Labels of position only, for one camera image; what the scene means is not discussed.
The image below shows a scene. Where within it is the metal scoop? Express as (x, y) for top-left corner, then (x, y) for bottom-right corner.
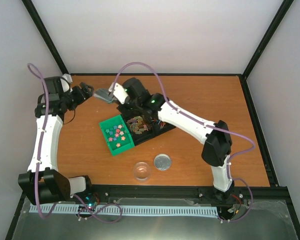
(93, 88), (116, 104)

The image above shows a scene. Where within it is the silver jar lid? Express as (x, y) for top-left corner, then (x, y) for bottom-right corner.
(153, 153), (172, 171)

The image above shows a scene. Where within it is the black plastic bin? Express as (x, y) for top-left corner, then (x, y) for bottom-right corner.
(120, 113), (176, 146)

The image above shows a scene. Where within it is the clear plastic jar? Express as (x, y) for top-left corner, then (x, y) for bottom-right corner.
(133, 162), (151, 182)

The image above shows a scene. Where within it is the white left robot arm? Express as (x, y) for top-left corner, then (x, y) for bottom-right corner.
(18, 74), (94, 205)

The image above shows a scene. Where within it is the light blue cable duct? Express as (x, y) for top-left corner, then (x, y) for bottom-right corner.
(28, 204), (220, 217)

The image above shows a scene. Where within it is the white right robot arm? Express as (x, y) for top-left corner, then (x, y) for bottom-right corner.
(109, 77), (234, 202)

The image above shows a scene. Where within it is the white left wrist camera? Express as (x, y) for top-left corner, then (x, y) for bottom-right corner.
(62, 73), (73, 84)

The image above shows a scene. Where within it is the green plastic bin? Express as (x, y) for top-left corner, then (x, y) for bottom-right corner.
(99, 115), (135, 156)

